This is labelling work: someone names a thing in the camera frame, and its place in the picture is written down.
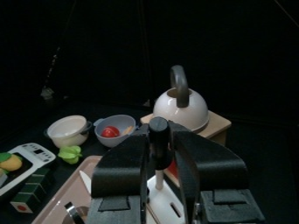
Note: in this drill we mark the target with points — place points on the white toy kitchen scale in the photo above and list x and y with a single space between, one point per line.
32 154

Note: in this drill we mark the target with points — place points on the pink cutting board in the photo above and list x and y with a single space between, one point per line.
64 201

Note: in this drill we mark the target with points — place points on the green toy pepper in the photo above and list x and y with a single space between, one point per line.
71 154

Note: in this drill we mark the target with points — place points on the blue-grey toy pot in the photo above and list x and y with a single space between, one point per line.
115 140

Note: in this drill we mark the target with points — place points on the white toy knife block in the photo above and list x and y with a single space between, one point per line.
166 204

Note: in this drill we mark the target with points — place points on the dark green toy cucumber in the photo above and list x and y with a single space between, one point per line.
31 189

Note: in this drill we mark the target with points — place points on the yellow toy fruit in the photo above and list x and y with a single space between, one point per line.
11 162

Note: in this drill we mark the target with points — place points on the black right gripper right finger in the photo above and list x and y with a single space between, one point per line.
212 169

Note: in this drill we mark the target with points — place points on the red toy tomato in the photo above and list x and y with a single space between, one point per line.
110 132

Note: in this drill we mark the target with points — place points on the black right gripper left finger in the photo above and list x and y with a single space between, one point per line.
120 163

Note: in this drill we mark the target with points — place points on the white toy pot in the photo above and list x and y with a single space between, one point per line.
69 131

